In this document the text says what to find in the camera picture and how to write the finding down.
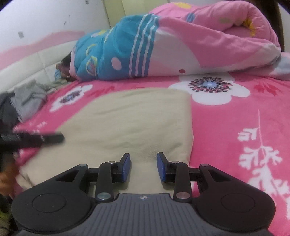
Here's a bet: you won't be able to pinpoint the blue pink floral quilt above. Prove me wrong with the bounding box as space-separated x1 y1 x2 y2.
69 1 289 82

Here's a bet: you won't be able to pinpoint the sleeping person head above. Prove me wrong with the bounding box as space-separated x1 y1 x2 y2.
54 53 77 82

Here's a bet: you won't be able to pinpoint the yellow-green wardrobe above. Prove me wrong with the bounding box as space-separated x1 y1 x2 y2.
103 0 169 27

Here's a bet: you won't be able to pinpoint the black garment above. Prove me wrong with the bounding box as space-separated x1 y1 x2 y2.
0 92 19 131

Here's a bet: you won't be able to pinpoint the grey sweatshirt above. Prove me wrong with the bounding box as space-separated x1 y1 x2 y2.
10 80 50 122

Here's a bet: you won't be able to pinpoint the brown wooden door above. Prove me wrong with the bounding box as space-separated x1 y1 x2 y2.
268 1 285 51

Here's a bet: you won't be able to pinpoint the beige trousers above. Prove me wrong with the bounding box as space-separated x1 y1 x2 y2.
17 88 194 193

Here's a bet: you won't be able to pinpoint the pink white headboard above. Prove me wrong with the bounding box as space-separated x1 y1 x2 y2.
1 31 84 92

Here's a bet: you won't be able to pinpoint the pink floral bed sheet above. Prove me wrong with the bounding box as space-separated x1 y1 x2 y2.
15 73 289 235

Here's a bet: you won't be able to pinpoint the patterned pillow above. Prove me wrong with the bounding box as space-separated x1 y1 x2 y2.
39 78 70 94

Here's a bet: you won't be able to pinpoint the person left hand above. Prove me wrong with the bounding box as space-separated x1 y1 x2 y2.
1 154 19 196

